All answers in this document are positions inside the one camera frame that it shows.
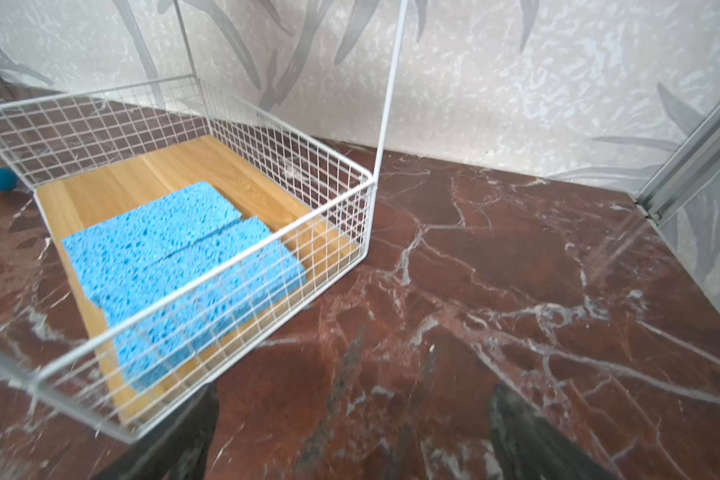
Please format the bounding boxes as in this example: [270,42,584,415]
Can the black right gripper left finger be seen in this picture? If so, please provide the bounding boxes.
[96,383,219,479]

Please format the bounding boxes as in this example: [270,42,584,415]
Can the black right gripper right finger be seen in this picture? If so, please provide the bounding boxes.
[489,384,614,479]

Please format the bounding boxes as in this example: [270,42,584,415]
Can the blue cellulose sponge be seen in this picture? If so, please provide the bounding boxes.
[62,182,242,309]
[99,218,306,391]

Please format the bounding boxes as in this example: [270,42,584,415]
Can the white wire wooden shelf rack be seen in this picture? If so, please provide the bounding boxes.
[0,1,380,443]

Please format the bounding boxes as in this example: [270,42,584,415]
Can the aluminium frame profile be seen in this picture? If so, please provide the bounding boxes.
[636,103,720,226]

